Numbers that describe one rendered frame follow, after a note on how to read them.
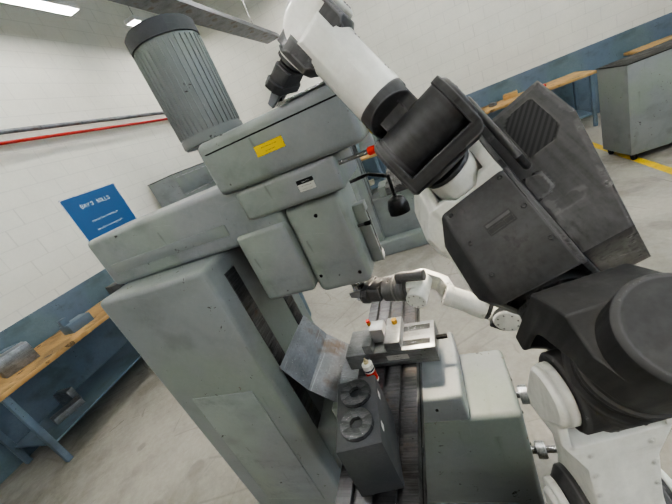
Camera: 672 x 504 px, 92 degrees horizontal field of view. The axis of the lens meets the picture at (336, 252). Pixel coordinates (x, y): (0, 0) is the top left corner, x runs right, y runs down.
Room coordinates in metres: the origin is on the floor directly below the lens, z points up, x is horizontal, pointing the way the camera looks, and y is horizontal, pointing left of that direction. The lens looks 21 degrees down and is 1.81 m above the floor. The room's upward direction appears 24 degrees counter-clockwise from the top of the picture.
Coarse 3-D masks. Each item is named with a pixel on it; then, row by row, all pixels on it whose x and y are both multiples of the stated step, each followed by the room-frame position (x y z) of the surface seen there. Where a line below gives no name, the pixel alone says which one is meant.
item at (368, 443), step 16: (352, 384) 0.75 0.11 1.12; (368, 384) 0.73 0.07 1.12; (352, 400) 0.70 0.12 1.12; (368, 400) 0.69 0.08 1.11; (384, 400) 0.74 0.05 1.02; (352, 416) 0.65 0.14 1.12; (368, 416) 0.63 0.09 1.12; (384, 416) 0.67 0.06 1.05; (352, 432) 0.60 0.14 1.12; (368, 432) 0.59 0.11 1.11; (384, 432) 0.60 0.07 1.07; (336, 448) 0.59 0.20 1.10; (352, 448) 0.57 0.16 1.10; (368, 448) 0.56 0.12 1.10; (384, 448) 0.56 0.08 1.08; (352, 464) 0.57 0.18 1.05; (368, 464) 0.56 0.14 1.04; (384, 464) 0.56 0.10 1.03; (400, 464) 0.61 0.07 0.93; (352, 480) 0.58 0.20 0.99; (368, 480) 0.57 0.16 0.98; (384, 480) 0.56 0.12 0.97; (400, 480) 0.55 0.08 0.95
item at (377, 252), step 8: (352, 208) 0.99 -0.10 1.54; (360, 208) 0.98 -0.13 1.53; (360, 216) 0.99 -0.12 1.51; (368, 216) 0.99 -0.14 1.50; (368, 232) 0.98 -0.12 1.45; (368, 240) 0.99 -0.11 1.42; (376, 240) 0.98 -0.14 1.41; (368, 248) 0.99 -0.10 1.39; (376, 248) 0.98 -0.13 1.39; (376, 256) 0.99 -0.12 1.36; (384, 256) 0.99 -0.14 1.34
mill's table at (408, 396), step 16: (384, 304) 1.38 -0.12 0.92; (400, 304) 1.32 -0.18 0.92; (384, 320) 1.26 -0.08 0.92; (416, 320) 1.19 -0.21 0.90; (384, 368) 0.98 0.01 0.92; (400, 368) 0.95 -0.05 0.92; (416, 368) 0.91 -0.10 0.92; (384, 384) 0.92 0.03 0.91; (400, 384) 0.88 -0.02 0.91; (416, 384) 0.85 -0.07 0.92; (400, 400) 0.82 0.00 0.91; (416, 400) 0.79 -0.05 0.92; (400, 416) 0.77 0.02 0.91; (416, 416) 0.73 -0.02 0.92; (400, 432) 0.72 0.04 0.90; (416, 432) 0.68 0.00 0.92; (400, 448) 0.67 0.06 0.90; (416, 448) 0.64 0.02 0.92; (416, 464) 0.60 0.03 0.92; (416, 480) 0.56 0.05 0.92; (336, 496) 0.61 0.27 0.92; (352, 496) 0.60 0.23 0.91; (368, 496) 0.57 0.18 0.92; (384, 496) 0.56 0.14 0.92; (400, 496) 0.55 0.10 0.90; (416, 496) 0.53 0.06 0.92
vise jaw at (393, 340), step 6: (390, 318) 1.10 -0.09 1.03; (396, 318) 1.08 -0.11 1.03; (390, 324) 1.06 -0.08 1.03; (396, 324) 1.05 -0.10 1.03; (402, 324) 1.06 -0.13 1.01; (390, 330) 1.03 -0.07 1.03; (396, 330) 1.01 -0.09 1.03; (402, 330) 1.03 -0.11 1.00; (390, 336) 1.00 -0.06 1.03; (396, 336) 0.98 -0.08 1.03; (402, 336) 1.01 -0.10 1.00; (384, 342) 0.98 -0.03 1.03; (390, 342) 0.97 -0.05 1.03; (396, 342) 0.95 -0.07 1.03; (402, 342) 0.98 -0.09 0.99; (390, 348) 0.97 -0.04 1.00; (396, 348) 0.96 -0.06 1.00
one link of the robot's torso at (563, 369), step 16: (544, 352) 0.35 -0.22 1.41; (560, 352) 0.33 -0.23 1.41; (560, 368) 0.31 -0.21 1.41; (576, 384) 0.28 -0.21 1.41; (576, 400) 0.28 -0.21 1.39; (592, 400) 0.26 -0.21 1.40; (592, 416) 0.26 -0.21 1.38; (608, 416) 0.25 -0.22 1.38; (624, 416) 0.24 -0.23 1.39; (592, 432) 0.26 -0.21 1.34
